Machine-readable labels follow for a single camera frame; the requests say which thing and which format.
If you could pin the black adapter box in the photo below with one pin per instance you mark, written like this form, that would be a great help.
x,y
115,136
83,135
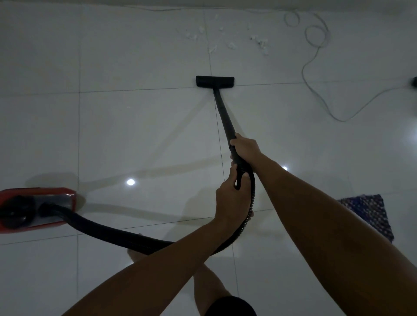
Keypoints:
x,y
414,82

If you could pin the person's right leg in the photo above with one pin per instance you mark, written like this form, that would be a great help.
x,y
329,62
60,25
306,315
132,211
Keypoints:
x,y
208,286

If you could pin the person's right hand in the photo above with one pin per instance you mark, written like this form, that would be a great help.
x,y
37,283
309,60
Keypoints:
x,y
249,149

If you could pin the black shorts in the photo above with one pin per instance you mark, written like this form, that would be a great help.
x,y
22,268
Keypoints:
x,y
231,307

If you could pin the red and black vacuum cleaner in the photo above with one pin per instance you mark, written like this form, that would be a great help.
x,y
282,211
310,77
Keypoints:
x,y
104,231

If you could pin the person's right forearm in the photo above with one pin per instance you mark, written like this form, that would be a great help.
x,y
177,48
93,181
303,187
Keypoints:
x,y
335,241

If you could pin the person's left leg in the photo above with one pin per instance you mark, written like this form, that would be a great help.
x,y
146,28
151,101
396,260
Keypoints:
x,y
137,255

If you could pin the person's left hand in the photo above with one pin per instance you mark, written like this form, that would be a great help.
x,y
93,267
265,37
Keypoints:
x,y
233,202

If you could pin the person's left forearm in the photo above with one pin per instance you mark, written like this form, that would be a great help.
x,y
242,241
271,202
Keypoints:
x,y
153,276

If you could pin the dark patterned rug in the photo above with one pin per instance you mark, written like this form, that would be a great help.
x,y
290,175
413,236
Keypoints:
x,y
371,208

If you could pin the scattered white paper scraps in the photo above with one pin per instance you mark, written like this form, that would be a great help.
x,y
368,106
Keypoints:
x,y
262,43

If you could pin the person's leg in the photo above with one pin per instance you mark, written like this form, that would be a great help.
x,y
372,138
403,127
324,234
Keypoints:
x,y
208,286
137,255

